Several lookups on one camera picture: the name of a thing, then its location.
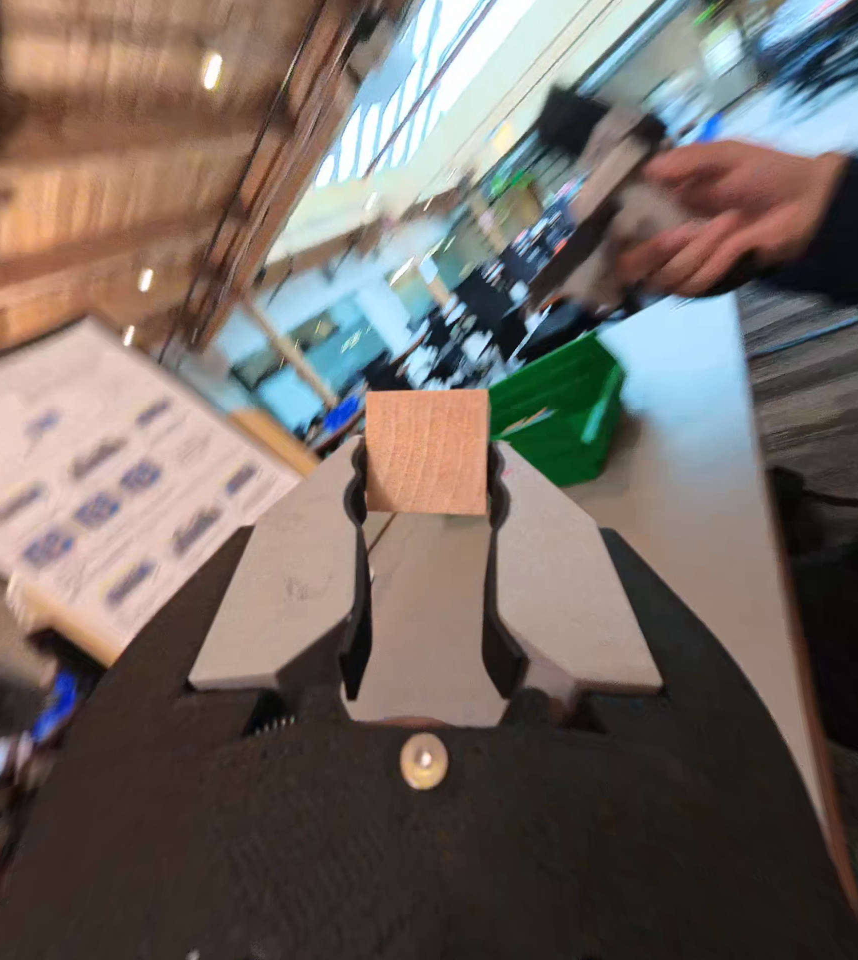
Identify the wooden cube with blue stripe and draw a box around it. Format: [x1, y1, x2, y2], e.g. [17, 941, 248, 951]
[364, 389, 492, 517]

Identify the person's dark clothing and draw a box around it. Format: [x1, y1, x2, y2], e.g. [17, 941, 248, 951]
[768, 463, 858, 901]

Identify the green plastic bin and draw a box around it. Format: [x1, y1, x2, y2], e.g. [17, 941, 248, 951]
[487, 330, 627, 489]

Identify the instruction poster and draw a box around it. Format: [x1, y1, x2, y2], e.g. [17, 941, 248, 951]
[0, 315, 304, 654]

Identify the person's right hand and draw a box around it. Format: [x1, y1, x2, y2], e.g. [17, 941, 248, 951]
[616, 139, 850, 299]

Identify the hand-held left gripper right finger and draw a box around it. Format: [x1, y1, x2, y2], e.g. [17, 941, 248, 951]
[481, 438, 664, 712]

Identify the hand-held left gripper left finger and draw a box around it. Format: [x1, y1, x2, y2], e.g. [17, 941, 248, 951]
[187, 435, 374, 702]

